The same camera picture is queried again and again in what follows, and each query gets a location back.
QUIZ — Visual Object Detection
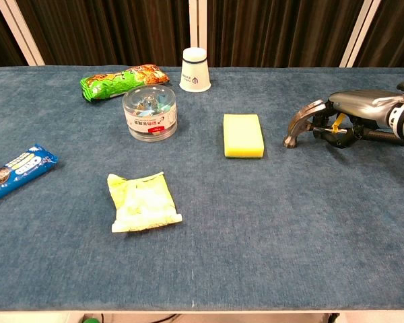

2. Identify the clear round plastic container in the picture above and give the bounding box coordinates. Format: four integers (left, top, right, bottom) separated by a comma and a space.
122, 84, 178, 143

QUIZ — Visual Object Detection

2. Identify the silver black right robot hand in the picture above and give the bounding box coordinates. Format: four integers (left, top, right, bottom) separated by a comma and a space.
311, 89, 404, 149

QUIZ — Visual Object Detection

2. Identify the white paper cup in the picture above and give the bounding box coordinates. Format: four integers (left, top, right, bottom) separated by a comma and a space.
178, 47, 212, 92

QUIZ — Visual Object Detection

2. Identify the blue table cloth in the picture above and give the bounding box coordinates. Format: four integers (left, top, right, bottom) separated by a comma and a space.
0, 65, 404, 312

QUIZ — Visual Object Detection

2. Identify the pale yellow snack packet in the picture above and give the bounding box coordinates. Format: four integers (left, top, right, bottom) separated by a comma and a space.
106, 171, 183, 234

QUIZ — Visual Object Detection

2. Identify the white frame post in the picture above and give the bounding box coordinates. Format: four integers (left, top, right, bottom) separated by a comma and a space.
188, 0, 208, 67
0, 0, 46, 67
339, 0, 383, 68

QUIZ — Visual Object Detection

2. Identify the yellow sponge green scouring side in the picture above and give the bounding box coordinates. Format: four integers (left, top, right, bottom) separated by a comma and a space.
223, 113, 265, 159

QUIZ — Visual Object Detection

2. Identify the blue cookie package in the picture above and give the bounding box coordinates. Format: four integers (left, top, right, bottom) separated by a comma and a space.
0, 143, 59, 204

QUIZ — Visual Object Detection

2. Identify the green orange snack bag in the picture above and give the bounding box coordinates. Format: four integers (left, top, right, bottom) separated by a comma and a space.
79, 64, 170, 103

